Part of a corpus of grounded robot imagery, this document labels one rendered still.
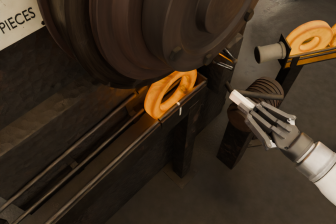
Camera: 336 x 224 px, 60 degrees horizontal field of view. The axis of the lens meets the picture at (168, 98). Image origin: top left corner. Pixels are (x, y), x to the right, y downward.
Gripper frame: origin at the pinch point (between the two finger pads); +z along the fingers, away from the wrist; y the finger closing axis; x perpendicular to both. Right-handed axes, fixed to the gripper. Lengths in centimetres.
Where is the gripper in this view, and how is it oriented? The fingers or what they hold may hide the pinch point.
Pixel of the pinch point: (241, 101)
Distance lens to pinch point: 82.5
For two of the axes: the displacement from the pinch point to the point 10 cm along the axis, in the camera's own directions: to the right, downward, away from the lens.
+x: 0.6, -5.1, -8.6
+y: 7.1, -5.8, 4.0
